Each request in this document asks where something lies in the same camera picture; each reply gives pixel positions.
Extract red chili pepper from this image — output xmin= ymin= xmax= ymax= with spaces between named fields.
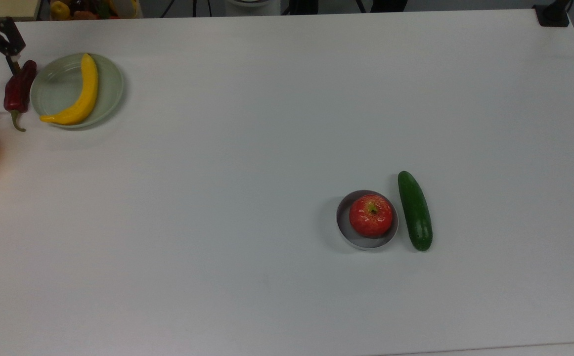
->
xmin=3 ymin=60 xmax=38 ymax=133

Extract pale green plastic plate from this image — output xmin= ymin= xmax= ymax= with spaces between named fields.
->
xmin=30 ymin=53 xmax=125 ymax=130

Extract brown cardboard box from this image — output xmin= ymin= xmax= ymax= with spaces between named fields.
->
xmin=0 ymin=0 xmax=45 ymax=20

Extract yellow toy banana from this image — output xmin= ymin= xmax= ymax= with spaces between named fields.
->
xmin=40 ymin=53 xmax=99 ymax=125

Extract box of toy fruits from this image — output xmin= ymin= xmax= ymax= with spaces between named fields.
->
xmin=49 ymin=0 xmax=141 ymax=20

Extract black tripod legs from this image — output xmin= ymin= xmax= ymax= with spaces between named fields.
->
xmin=161 ymin=0 xmax=214 ymax=18

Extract red toy apple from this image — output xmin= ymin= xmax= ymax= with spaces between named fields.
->
xmin=350 ymin=194 xmax=394 ymax=237

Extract small metal bowl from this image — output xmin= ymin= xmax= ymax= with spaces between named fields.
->
xmin=336 ymin=190 xmax=399 ymax=250

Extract green toy cucumber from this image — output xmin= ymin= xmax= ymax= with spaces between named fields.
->
xmin=397 ymin=171 xmax=433 ymax=252

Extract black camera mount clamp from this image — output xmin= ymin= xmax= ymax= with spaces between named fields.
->
xmin=533 ymin=0 xmax=571 ymax=28

